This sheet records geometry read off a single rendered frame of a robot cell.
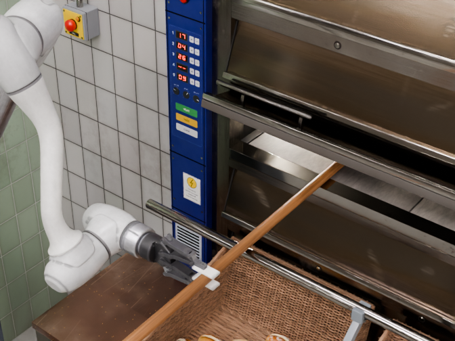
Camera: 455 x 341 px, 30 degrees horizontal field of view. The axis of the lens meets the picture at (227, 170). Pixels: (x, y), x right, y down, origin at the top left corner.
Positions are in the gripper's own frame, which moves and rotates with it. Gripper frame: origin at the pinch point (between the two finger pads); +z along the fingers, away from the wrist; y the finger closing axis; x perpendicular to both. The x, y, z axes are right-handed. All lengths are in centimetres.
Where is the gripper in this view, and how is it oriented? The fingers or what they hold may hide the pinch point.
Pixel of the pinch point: (206, 275)
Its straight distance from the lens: 219.7
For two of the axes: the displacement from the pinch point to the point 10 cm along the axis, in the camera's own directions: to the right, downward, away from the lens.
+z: 8.0, 3.5, -4.9
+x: -6.1, 4.4, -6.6
